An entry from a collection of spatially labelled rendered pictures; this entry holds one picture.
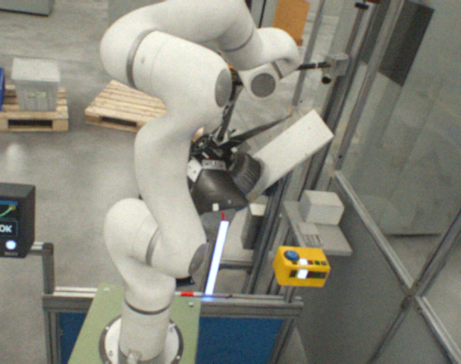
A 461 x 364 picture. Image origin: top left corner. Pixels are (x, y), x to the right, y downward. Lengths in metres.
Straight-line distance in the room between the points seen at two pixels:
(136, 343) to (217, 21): 0.75
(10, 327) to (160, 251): 1.79
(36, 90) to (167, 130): 3.70
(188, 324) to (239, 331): 0.47
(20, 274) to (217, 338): 1.50
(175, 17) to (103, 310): 0.83
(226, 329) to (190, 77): 1.20
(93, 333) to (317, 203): 1.17
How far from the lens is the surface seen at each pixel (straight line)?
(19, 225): 1.29
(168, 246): 0.83
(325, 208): 1.99
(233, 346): 1.76
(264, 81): 1.05
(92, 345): 1.20
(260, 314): 1.62
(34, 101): 4.40
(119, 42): 0.70
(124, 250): 0.93
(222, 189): 1.49
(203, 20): 0.73
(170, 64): 0.65
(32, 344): 2.49
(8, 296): 2.73
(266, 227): 1.95
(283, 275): 1.44
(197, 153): 1.63
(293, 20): 9.72
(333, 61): 1.90
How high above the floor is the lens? 1.97
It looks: 32 degrees down
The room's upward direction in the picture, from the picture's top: 12 degrees clockwise
